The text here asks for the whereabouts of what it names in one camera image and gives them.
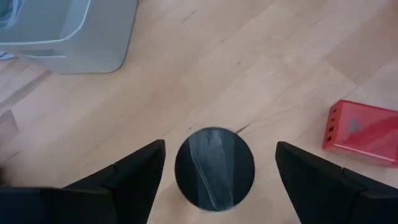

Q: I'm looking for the white opaque storage bin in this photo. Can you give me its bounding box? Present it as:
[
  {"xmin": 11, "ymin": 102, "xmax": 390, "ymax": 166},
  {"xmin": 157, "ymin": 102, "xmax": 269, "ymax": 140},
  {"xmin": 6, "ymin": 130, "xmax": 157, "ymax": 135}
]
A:
[{"xmin": 0, "ymin": 0, "xmax": 139, "ymax": 75}]

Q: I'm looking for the red wall charger block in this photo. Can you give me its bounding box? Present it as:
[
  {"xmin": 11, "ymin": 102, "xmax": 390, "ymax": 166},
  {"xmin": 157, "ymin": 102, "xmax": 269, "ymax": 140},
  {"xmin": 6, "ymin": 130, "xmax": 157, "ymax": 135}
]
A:
[{"xmin": 322, "ymin": 99, "xmax": 398, "ymax": 167}]

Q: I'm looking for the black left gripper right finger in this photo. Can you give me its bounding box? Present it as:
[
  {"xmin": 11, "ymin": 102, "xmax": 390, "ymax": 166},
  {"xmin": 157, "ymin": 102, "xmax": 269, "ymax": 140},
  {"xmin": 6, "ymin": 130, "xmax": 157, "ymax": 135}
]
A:
[{"xmin": 274, "ymin": 141, "xmax": 398, "ymax": 224}]

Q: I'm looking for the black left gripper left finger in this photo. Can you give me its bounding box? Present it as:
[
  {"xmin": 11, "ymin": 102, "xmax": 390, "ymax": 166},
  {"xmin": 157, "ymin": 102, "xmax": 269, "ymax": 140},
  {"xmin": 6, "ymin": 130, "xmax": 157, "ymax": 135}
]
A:
[{"xmin": 0, "ymin": 139, "xmax": 167, "ymax": 224}]

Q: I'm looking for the hourglass with red sand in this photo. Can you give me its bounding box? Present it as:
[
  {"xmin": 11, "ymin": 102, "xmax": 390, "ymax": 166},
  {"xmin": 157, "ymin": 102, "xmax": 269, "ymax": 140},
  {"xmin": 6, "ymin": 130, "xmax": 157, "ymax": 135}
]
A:
[{"xmin": 174, "ymin": 126, "xmax": 256, "ymax": 213}]

